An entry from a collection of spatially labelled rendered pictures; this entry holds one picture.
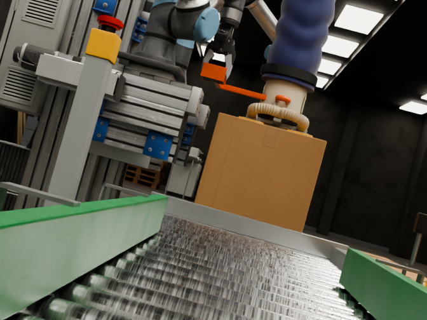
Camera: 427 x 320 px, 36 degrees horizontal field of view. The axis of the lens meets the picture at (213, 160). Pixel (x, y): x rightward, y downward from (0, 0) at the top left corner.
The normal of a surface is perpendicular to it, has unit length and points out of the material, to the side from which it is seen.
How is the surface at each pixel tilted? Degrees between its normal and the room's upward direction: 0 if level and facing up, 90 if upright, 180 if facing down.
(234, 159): 90
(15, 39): 90
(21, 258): 90
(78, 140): 90
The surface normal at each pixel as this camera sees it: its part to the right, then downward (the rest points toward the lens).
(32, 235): 0.96, 0.26
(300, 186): -0.06, -0.04
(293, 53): -0.04, -0.33
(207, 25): 0.81, 0.32
